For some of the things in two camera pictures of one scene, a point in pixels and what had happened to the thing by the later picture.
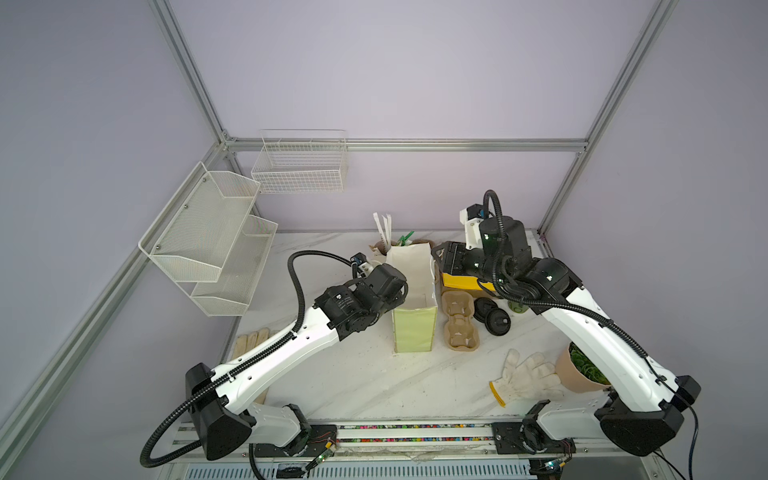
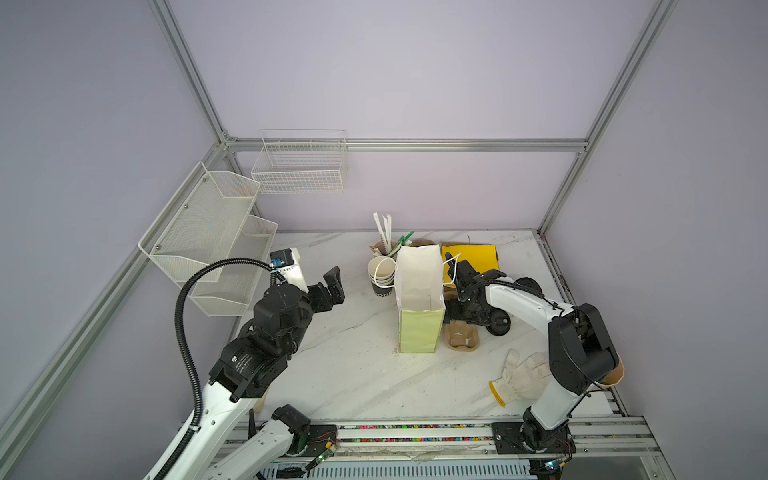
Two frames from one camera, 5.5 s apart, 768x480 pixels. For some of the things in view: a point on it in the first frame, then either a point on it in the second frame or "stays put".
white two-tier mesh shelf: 207,244 stays put
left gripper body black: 376,313 -> 318,301
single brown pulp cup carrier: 461,330 stays put
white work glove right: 531,380 stays put
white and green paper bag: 415,318 stays put
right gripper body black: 458,261 -> 460,310
